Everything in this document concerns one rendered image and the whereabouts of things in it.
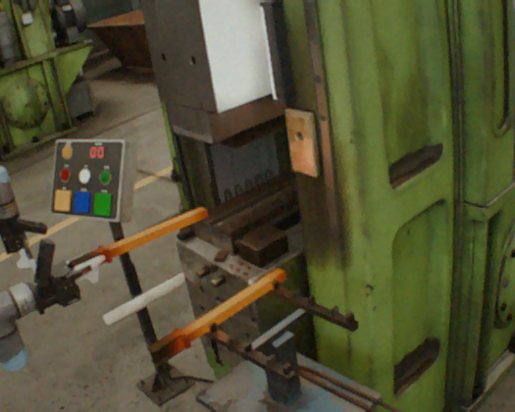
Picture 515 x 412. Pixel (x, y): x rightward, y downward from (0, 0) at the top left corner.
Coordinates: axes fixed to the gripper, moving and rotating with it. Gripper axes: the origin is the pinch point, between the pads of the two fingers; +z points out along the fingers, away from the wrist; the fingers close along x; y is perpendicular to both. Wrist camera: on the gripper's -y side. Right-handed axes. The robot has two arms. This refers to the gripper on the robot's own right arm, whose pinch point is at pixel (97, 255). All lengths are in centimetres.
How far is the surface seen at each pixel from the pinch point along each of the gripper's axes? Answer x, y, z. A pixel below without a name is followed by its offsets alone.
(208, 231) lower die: -14.4, 16.3, 41.9
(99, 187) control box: -58, 6, 28
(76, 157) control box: -71, -3, 27
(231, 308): 26.1, 14.4, 19.2
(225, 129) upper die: -2.2, -17.3, 45.8
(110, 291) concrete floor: -162, 109, 57
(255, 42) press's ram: 3, -40, 56
